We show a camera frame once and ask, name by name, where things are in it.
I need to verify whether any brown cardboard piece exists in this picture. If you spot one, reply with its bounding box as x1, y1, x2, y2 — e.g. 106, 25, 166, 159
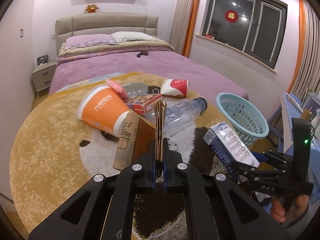
113, 99, 167, 178

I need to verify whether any blue white milk carton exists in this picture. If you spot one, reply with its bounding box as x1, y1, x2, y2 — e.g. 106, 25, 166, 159
203, 121, 260, 183

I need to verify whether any orange soymilk paper cup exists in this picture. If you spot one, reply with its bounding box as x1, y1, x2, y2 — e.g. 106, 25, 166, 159
76, 85, 130, 137

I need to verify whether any right human hand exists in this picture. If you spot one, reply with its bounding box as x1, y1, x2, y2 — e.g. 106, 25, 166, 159
269, 194, 311, 224

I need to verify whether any clear plastic bottle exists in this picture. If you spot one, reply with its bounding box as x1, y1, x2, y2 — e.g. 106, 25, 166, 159
145, 96, 209, 137

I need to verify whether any light blue mesh basket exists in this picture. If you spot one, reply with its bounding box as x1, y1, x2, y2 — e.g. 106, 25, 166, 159
216, 93, 269, 146

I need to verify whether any red snack box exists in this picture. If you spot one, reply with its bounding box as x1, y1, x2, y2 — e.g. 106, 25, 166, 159
124, 94, 163, 114

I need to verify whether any blue desk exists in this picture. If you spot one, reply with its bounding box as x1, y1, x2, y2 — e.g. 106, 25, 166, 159
267, 87, 320, 156

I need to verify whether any pink wrapped packet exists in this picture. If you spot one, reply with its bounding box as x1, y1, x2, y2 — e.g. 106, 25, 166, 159
105, 79, 129, 100

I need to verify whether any red white paper cup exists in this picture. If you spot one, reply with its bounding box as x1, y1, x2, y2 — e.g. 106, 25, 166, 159
160, 79, 189, 98

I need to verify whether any round yellow panda rug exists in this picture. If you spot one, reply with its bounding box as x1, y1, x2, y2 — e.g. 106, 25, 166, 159
9, 73, 247, 231

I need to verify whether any right beige orange curtain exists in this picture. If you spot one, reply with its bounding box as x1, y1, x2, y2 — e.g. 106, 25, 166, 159
287, 0, 319, 100

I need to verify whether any beige orange curtain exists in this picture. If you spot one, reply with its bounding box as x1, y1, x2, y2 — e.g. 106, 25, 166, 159
169, 0, 200, 57
287, 0, 319, 100

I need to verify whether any bed with purple blanket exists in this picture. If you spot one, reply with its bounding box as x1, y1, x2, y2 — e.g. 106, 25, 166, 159
49, 37, 248, 102

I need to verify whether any small dark object on bed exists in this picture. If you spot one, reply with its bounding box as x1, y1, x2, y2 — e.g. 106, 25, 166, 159
137, 51, 149, 58

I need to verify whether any white pillow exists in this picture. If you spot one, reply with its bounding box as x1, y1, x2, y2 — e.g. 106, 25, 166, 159
110, 31, 156, 43

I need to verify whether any grey bedside nightstand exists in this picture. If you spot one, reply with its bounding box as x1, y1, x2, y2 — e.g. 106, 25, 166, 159
32, 61, 57, 92

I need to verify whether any purple pillow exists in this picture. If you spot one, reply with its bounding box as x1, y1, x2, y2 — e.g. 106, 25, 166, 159
65, 34, 118, 49

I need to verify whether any beige padded headboard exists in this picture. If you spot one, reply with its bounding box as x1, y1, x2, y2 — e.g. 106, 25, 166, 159
55, 12, 159, 53

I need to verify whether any dark framed window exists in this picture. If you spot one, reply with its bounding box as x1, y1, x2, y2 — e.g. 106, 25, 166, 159
201, 0, 287, 69

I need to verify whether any red window decoration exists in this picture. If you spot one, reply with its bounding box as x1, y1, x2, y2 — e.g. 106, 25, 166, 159
225, 10, 239, 23

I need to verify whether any left beige orange curtain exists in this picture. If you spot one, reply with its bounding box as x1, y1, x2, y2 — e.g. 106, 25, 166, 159
169, 0, 200, 57

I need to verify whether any orange plush toy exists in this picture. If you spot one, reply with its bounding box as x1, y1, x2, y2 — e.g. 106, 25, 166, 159
85, 4, 99, 13

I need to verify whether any picture frame on nightstand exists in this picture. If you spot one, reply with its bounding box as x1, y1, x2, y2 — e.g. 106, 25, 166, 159
37, 55, 48, 66

